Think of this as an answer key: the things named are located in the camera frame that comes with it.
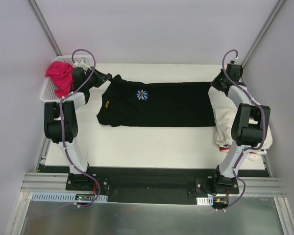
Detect black t shirt daisy logo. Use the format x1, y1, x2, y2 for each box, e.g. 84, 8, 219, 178
97, 75, 215, 127

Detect aluminium frame post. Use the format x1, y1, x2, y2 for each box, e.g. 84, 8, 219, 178
242, 0, 287, 69
27, 0, 63, 56

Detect right aluminium frame post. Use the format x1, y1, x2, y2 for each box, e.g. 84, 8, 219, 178
242, 0, 287, 69

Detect red white folded shirt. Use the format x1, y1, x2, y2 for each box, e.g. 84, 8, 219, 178
219, 145, 231, 153

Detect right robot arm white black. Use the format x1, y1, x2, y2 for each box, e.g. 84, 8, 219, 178
198, 61, 270, 196

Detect pink t shirt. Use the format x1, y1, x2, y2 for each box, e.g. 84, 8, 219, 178
45, 61, 73, 98

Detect left white cable duct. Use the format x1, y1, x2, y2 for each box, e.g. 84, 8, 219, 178
31, 192, 108, 203

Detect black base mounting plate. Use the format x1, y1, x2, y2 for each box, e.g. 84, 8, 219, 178
66, 167, 239, 205

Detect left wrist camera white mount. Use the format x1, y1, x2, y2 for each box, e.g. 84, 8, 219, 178
73, 57, 91, 71

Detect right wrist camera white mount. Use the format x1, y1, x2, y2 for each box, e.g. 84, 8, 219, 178
232, 56, 239, 64

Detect aluminium rail extrusion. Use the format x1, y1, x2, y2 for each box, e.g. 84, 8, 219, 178
21, 172, 286, 197

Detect left aluminium frame post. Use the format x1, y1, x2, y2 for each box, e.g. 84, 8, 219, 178
27, 0, 63, 56

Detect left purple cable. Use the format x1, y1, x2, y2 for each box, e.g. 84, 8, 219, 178
29, 48, 101, 217

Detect folded white t shirt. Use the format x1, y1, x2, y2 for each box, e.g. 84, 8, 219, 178
208, 87, 273, 161

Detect right white cable duct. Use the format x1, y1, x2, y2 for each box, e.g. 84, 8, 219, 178
196, 197, 214, 206

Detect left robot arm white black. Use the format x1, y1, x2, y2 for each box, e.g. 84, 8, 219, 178
44, 67, 113, 190

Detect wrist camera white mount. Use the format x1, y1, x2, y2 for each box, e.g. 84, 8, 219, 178
232, 56, 239, 64
73, 57, 91, 71

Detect white plastic basket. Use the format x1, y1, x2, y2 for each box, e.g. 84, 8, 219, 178
40, 55, 94, 102

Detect white cable duct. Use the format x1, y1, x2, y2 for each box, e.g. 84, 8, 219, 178
31, 192, 108, 203
196, 197, 214, 206

